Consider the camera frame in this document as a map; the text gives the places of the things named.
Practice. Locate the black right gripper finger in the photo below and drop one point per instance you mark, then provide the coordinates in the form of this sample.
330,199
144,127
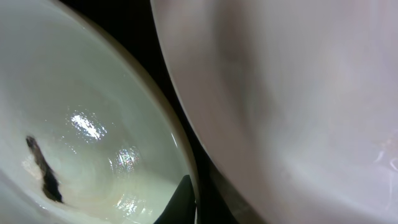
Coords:
181,207

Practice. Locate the cream white plate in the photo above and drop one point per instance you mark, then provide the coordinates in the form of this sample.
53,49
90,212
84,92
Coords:
86,134

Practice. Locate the pink white plate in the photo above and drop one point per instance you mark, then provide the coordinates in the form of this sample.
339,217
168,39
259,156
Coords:
294,101

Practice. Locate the dark brown serving tray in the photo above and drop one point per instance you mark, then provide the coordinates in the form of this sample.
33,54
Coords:
131,24

